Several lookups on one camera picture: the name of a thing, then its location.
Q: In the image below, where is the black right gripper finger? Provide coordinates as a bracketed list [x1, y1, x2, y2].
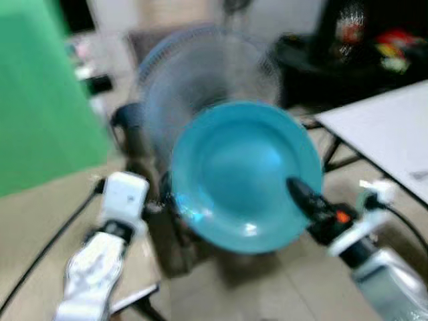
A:
[286, 177, 324, 221]

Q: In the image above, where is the teal round plate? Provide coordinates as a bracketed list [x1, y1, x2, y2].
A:
[169, 100, 324, 255]

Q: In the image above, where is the brown white-edged small table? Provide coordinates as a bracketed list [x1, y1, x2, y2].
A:
[106, 213, 172, 320]

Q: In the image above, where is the dark blue stool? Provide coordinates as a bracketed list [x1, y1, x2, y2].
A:
[110, 102, 146, 158]

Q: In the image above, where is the white folding table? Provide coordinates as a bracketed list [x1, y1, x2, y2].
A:
[301, 80, 428, 207]

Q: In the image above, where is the black low cabinet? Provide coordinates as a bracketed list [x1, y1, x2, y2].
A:
[273, 32, 428, 112]

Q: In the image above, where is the grey blue standing fan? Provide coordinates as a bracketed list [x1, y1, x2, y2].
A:
[136, 25, 283, 176]

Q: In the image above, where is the green screen panel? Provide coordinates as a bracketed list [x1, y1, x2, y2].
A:
[0, 0, 116, 199]

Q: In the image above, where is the shiny red white packet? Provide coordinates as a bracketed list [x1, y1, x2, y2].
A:
[334, 4, 366, 60]

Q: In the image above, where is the red yellow toy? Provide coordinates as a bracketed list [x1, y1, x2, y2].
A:
[373, 28, 426, 74]

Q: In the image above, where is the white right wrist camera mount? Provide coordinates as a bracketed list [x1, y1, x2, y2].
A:
[326, 179, 399, 259]

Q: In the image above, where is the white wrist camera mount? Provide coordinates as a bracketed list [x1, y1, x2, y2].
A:
[100, 171, 150, 236]
[326, 179, 399, 259]

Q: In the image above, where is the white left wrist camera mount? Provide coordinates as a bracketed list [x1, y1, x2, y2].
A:
[100, 171, 150, 236]

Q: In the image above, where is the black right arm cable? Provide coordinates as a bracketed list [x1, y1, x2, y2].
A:
[383, 199, 428, 253]

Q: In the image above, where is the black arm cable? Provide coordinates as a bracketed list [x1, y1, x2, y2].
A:
[383, 199, 428, 253]
[0, 178, 106, 316]

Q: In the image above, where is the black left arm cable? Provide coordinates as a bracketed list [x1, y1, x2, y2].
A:
[0, 178, 106, 316]

